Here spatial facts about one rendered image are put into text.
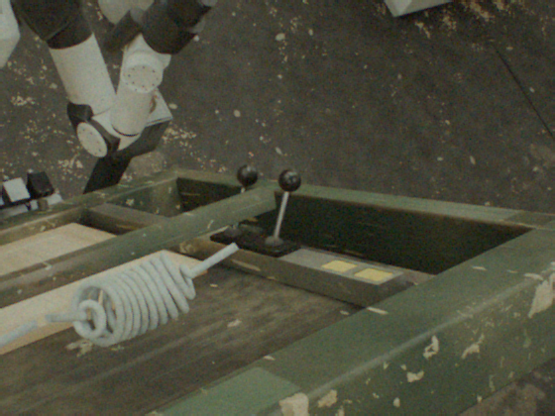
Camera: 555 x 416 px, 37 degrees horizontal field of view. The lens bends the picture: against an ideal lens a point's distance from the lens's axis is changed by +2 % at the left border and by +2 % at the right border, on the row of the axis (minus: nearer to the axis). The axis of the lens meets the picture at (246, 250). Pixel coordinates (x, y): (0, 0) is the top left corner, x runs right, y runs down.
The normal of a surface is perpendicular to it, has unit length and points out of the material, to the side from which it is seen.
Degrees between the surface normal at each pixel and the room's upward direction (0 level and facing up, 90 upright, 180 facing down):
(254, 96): 0
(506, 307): 33
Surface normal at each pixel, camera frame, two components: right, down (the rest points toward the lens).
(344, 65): 0.37, -0.38
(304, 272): -0.81, 0.32
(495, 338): 0.56, 0.15
